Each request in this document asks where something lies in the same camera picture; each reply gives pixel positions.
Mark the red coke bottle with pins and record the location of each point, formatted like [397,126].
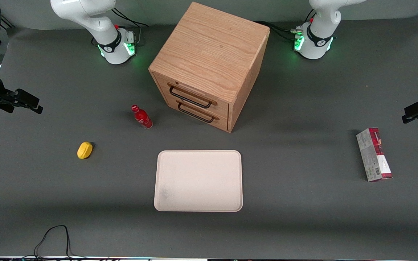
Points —
[143,117]

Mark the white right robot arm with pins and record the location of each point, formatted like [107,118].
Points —
[96,21]

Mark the beige plastic tray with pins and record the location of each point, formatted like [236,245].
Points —
[198,181]

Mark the red and grey carton box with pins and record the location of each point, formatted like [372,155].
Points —
[374,156]

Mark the yellow lemon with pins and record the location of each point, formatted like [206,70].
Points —
[84,150]

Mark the wooden drawer front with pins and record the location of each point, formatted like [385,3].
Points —
[220,121]
[180,87]

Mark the dark grey table mat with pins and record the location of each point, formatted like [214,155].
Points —
[303,224]

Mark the wooden drawer cabinet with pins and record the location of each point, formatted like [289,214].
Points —
[212,47]

